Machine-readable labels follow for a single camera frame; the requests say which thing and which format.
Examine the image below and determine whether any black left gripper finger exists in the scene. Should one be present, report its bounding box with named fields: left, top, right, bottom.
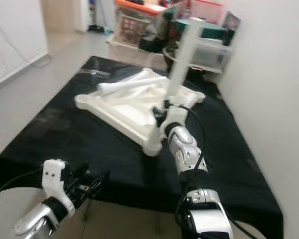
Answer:
left=94, top=170, right=112, bottom=195

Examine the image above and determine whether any white plastic children table top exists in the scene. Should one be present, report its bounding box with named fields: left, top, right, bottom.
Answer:
left=74, top=67, right=206, bottom=157

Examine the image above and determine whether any black tablecloth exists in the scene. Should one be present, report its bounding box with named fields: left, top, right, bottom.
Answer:
left=0, top=56, right=284, bottom=235

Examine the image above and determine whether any black round basin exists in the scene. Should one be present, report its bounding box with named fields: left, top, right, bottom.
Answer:
left=162, top=47, right=200, bottom=75

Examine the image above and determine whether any beige low bench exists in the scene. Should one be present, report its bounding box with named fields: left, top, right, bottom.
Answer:
left=109, top=40, right=165, bottom=65

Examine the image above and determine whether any clear tape strip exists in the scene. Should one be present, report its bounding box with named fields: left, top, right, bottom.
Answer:
left=80, top=69, right=110, bottom=78

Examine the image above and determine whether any dark shiny plastic bag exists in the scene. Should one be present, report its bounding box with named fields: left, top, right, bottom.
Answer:
left=142, top=10, right=177, bottom=53

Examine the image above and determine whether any clear lidded plastic container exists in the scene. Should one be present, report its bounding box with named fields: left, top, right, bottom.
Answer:
left=177, top=35, right=232, bottom=70

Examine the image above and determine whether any clear storage box orange lid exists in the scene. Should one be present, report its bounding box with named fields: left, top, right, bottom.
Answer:
left=115, top=0, right=170, bottom=48

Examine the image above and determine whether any dark green pot lid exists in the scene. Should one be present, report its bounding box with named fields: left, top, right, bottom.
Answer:
left=172, top=19, right=227, bottom=38

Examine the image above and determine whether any black pole mop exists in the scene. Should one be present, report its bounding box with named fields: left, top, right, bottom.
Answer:
left=85, top=24, right=110, bottom=35

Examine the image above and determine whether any pink box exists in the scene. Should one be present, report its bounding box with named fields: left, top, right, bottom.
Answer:
left=189, top=0, right=227, bottom=23

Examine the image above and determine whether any framed picture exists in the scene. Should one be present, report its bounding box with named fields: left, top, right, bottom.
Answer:
left=222, top=11, right=242, bottom=31

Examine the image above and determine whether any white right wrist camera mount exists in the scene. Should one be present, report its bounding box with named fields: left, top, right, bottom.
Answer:
left=162, top=102, right=190, bottom=135

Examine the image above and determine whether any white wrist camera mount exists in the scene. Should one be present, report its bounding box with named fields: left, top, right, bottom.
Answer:
left=162, top=102, right=190, bottom=135
left=42, top=159, right=76, bottom=220

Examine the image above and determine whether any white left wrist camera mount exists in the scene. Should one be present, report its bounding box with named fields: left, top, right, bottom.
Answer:
left=42, top=159, right=76, bottom=220

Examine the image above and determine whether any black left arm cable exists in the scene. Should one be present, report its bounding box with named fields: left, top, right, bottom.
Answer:
left=0, top=168, right=45, bottom=205

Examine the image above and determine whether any long black wall cable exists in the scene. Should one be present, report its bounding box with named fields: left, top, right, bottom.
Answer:
left=0, top=25, right=51, bottom=69

